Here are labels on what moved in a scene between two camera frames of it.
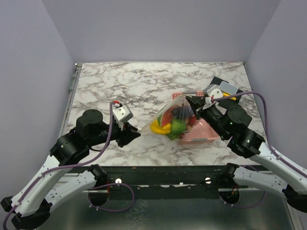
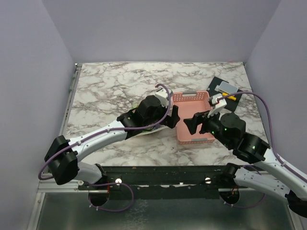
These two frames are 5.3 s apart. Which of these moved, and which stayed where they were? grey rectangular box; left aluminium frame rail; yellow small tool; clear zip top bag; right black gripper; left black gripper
Moved: left black gripper; clear zip top bag; right black gripper
Stayed: grey rectangular box; yellow small tool; left aluminium frame rail
